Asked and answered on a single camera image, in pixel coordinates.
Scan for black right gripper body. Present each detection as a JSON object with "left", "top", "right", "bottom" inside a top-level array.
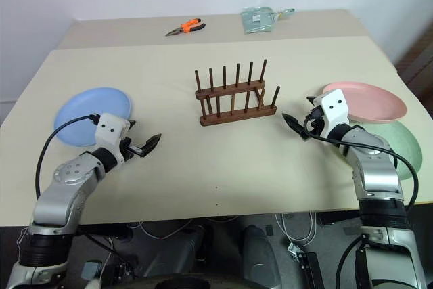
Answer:
[{"left": 303, "top": 106, "right": 327, "bottom": 141}]

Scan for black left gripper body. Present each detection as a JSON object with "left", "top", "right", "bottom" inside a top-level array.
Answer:
[{"left": 118, "top": 135, "right": 144, "bottom": 163}]

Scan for wooden dish rack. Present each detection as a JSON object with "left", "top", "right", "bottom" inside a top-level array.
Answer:
[{"left": 193, "top": 58, "right": 281, "bottom": 127}]

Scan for blue plate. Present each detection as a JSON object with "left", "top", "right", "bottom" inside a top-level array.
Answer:
[{"left": 53, "top": 86, "right": 134, "bottom": 148}]

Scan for pink plate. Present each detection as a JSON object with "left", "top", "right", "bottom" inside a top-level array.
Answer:
[{"left": 321, "top": 81, "right": 408, "bottom": 125}]

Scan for green plate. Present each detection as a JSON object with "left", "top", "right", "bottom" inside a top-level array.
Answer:
[{"left": 351, "top": 120, "right": 424, "bottom": 182}]

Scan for dark grey rounded shape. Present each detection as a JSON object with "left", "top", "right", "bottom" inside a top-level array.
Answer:
[
  {"left": 148, "top": 226, "right": 212, "bottom": 282},
  {"left": 240, "top": 223, "right": 283, "bottom": 289}
]

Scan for black box under table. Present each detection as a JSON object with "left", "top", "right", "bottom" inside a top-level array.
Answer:
[{"left": 286, "top": 241, "right": 321, "bottom": 289}]

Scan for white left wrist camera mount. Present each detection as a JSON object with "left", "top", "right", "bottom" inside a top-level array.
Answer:
[{"left": 95, "top": 113, "right": 131, "bottom": 165}]

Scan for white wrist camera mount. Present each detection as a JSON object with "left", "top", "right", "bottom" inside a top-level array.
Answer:
[
  {"left": 319, "top": 88, "right": 351, "bottom": 135},
  {"left": 95, "top": 113, "right": 131, "bottom": 165}
]

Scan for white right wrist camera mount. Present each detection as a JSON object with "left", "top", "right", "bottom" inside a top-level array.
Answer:
[{"left": 319, "top": 88, "right": 351, "bottom": 135}]

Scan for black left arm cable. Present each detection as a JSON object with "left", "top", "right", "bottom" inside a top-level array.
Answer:
[{"left": 35, "top": 114, "right": 101, "bottom": 202}]

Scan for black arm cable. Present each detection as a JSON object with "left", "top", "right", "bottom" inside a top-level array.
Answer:
[
  {"left": 303, "top": 116, "right": 419, "bottom": 214},
  {"left": 35, "top": 114, "right": 101, "bottom": 202}
]

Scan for thin white cable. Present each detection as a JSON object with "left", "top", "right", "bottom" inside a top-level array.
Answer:
[{"left": 134, "top": 218, "right": 196, "bottom": 241}]

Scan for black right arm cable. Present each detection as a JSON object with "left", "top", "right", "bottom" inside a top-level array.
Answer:
[{"left": 303, "top": 116, "right": 419, "bottom": 214}]

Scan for white cable bundle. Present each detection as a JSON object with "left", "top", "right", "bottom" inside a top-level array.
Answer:
[{"left": 274, "top": 212, "right": 327, "bottom": 246}]

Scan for orange handled pliers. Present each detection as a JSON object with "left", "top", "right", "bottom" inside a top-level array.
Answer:
[{"left": 164, "top": 18, "right": 207, "bottom": 37}]

